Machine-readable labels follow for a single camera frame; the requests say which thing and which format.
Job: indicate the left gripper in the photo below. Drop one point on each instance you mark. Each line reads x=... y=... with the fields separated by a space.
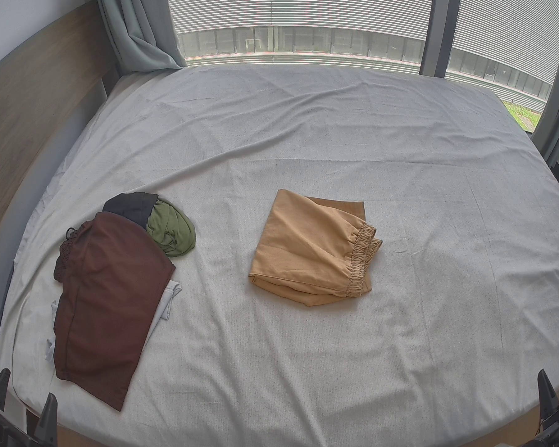
x=0 y=431

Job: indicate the tan shorts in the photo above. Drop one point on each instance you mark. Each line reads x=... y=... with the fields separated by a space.
x=307 y=249

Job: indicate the brown shorts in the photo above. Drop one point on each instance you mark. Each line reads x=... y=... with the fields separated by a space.
x=107 y=296

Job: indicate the white garment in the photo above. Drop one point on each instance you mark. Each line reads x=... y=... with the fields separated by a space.
x=170 y=298

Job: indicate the black garment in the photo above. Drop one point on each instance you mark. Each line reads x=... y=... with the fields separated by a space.
x=128 y=206

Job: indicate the green garment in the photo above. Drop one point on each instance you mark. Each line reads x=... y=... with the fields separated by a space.
x=172 y=226

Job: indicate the bed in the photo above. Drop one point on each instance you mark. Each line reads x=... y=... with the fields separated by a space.
x=335 y=133

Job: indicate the window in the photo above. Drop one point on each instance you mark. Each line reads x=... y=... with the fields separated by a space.
x=307 y=7

